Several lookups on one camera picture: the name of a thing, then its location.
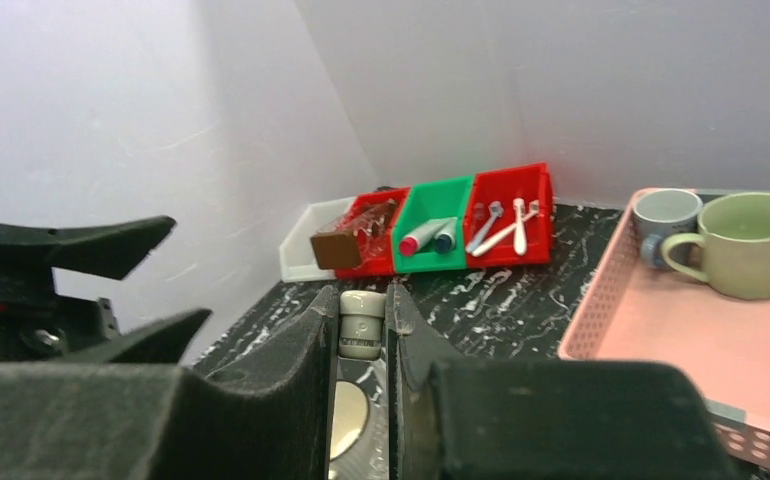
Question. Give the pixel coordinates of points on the red plastic bin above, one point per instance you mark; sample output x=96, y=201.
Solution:
x=529, y=182
x=382, y=264

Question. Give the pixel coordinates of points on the pink cap toothpaste tube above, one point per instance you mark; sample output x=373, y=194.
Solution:
x=421, y=235

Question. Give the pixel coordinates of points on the green plastic bin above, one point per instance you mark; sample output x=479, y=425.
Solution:
x=431, y=200

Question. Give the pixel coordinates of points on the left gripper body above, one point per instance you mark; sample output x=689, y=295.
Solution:
x=37, y=323

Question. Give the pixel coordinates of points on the white ribbed mug black rim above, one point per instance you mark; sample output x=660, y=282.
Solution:
x=350, y=414

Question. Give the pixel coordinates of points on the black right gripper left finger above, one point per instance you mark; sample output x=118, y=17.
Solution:
x=267, y=415

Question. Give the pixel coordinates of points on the left red plastic bin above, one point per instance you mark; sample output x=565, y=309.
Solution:
x=382, y=264

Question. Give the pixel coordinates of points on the brown wooden holder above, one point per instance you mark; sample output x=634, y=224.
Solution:
x=335, y=250

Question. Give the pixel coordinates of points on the beige toothbrush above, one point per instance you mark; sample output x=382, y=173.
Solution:
x=362, y=315

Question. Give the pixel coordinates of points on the grey mug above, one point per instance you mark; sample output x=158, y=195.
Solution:
x=659, y=214

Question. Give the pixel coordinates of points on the green mug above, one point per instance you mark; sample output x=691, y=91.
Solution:
x=730, y=251

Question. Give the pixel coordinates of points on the white toothbrush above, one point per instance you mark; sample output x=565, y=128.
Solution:
x=520, y=239
x=533, y=209
x=495, y=210

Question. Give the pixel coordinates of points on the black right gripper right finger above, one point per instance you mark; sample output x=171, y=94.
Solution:
x=454, y=416

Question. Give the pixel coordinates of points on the pink perforated basket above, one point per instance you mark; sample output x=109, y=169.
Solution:
x=633, y=312

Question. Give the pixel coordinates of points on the right red plastic bin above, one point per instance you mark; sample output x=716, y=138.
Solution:
x=529, y=182

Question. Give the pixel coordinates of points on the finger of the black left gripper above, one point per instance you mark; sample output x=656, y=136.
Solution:
x=163, y=341
x=108, y=251

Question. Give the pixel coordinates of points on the white plastic bin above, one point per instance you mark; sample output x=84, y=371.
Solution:
x=296, y=255

